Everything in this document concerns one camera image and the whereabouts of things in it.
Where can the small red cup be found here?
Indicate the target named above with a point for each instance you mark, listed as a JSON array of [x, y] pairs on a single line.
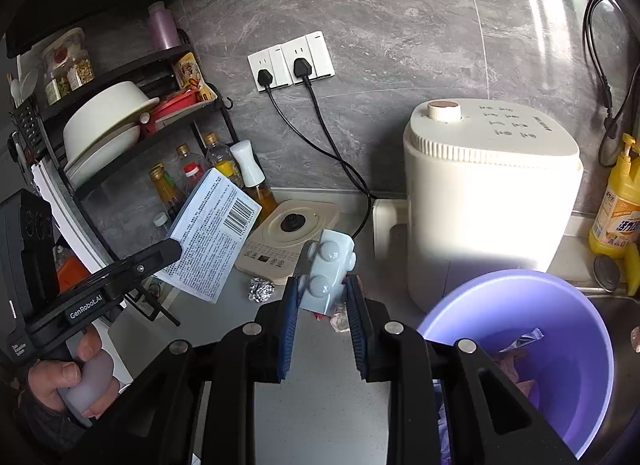
[[317, 314]]

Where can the yellow dish soap bottle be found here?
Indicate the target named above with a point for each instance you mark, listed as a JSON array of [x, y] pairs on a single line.
[[612, 215]]

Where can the silver wrapper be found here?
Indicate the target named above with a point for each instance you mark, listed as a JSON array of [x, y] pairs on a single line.
[[522, 340]]

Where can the pink bottle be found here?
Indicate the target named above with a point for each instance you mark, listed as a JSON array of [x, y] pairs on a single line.
[[164, 27]]

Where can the light blue blister tray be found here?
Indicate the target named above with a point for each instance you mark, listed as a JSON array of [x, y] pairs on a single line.
[[325, 270]]

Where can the black plug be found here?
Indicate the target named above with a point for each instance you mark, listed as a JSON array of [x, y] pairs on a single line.
[[266, 77], [301, 69]]

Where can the black kitchen rack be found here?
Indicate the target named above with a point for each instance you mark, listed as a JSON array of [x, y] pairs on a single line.
[[150, 65]]

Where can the person's left forearm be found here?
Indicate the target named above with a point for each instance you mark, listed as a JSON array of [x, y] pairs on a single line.
[[35, 425]]

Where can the brown paper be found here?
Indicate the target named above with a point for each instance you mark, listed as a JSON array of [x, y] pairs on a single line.
[[512, 362]]

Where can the glass spice jar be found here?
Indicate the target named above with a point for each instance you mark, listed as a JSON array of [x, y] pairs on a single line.
[[81, 74], [57, 90]]

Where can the blue white barcode packet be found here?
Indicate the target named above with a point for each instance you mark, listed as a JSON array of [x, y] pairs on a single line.
[[210, 235]]

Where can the white spoons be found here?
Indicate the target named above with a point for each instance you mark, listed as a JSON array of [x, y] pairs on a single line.
[[27, 82]]

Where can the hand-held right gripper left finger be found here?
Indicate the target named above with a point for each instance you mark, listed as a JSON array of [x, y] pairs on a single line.
[[290, 340]]

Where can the purple plastic bucket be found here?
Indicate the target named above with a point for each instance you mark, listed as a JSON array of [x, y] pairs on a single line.
[[575, 345]]

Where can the white wall socket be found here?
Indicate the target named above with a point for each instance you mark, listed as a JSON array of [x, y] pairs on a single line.
[[275, 62], [320, 52]]

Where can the black utensil holder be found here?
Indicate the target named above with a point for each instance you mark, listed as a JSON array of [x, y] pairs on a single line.
[[27, 125]]

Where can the small crumpled foil ball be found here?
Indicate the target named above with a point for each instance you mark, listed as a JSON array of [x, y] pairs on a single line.
[[260, 291]]

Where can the yellow snack bag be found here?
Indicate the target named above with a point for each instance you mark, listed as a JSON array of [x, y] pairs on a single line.
[[187, 75]]

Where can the small clear jar white cap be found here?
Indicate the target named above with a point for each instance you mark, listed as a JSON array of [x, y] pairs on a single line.
[[161, 220]]

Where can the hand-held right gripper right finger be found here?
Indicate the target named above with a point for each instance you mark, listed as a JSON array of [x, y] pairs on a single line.
[[357, 330]]

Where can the cream induction cooker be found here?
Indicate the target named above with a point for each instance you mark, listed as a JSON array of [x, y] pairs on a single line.
[[270, 250]]

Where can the clear bottle gold cap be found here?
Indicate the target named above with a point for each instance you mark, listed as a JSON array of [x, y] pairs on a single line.
[[215, 150]]

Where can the red packet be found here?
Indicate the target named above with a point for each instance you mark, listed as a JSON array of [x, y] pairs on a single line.
[[170, 107]]

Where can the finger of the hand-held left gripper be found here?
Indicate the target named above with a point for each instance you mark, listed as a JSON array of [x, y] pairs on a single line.
[[145, 260]]

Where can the white air fryer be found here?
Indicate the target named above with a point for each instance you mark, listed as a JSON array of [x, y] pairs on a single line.
[[490, 205]]

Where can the large white bowl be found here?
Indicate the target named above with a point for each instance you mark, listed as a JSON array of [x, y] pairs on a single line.
[[110, 115]]

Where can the round metal sink stopper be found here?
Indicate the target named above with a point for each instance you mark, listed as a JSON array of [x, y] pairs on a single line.
[[606, 272]]

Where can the steel sink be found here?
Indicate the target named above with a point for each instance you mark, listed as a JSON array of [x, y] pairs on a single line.
[[625, 315]]

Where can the white top oil sprayer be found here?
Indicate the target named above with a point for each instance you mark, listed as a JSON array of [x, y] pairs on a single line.
[[247, 162]]

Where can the person's left hand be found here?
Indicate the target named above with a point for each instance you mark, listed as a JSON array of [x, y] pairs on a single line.
[[55, 375]]

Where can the white shallow bowl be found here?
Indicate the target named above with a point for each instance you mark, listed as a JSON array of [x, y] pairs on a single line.
[[120, 142]]

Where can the yellow sponge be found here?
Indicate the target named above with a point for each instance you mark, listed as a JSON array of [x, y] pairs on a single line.
[[632, 262]]

